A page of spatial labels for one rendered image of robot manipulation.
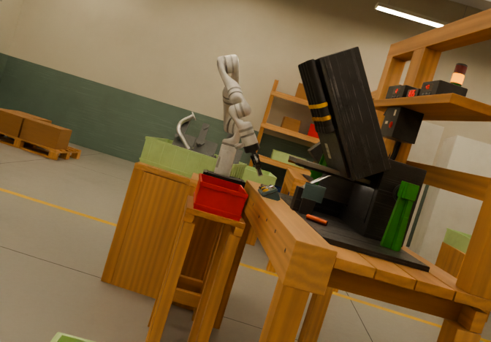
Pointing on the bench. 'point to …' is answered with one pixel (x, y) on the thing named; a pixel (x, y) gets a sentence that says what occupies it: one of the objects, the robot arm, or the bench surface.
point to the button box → (270, 194)
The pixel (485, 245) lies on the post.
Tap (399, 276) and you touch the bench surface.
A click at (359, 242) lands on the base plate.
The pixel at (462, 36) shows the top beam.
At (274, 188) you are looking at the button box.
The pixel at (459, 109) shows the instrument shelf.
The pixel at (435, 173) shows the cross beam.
